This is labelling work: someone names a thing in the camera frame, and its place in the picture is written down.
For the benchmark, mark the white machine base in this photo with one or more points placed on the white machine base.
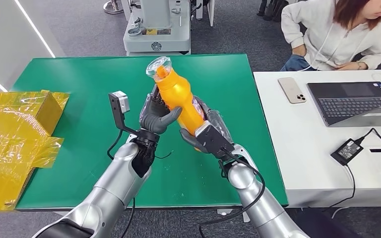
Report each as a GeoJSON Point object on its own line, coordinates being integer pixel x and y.
{"type": "Point", "coordinates": [157, 41]}

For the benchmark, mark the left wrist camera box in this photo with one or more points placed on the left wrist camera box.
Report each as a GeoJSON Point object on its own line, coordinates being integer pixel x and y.
{"type": "Point", "coordinates": [118, 103]}

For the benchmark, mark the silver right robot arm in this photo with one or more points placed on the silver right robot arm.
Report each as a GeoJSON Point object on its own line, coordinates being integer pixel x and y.
{"type": "Point", "coordinates": [262, 203]}

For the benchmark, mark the white furniture panel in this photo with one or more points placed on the white furniture panel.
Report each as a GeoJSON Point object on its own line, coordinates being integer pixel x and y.
{"type": "Point", "coordinates": [211, 11]}

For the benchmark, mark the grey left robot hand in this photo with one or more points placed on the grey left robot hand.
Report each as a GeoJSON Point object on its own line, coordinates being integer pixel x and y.
{"type": "Point", "coordinates": [154, 116]}

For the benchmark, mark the beige smartphone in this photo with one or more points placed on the beige smartphone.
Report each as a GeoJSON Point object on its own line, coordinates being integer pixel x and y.
{"type": "Point", "coordinates": [291, 90]}

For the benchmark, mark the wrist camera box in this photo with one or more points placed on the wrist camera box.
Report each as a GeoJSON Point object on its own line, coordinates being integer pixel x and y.
{"type": "Point", "coordinates": [118, 103]}
{"type": "Point", "coordinates": [213, 139]}

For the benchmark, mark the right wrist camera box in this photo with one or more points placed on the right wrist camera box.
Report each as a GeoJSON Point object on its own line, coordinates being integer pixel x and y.
{"type": "Point", "coordinates": [213, 139]}

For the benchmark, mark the yellow taped cardboard box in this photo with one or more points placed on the yellow taped cardboard box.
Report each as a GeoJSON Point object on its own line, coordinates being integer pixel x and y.
{"type": "Point", "coordinates": [9, 148]}

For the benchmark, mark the orange plastic bottle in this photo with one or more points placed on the orange plastic bottle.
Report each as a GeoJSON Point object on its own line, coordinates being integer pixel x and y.
{"type": "Point", "coordinates": [177, 95]}

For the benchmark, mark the dark grey laptop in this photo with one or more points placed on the dark grey laptop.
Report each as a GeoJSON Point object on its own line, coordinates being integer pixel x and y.
{"type": "Point", "coordinates": [351, 104]}

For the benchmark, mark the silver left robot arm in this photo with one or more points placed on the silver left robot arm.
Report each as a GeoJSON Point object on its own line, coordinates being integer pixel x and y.
{"type": "Point", "coordinates": [118, 184]}

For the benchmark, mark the person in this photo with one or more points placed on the person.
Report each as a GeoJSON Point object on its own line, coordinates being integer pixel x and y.
{"type": "Point", "coordinates": [335, 42]}

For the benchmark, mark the round metal stand base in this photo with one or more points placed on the round metal stand base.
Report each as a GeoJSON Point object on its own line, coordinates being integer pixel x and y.
{"type": "Point", "coordinates": [113, 8]}

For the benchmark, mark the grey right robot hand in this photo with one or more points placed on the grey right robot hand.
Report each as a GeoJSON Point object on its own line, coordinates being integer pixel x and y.
{"type": "Point", "coordinates": [221, 123]}

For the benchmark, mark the black power adapter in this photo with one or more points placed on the black power adapter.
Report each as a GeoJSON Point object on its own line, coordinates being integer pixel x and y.
{"type": "Point", "coordinates": [346, 151]}

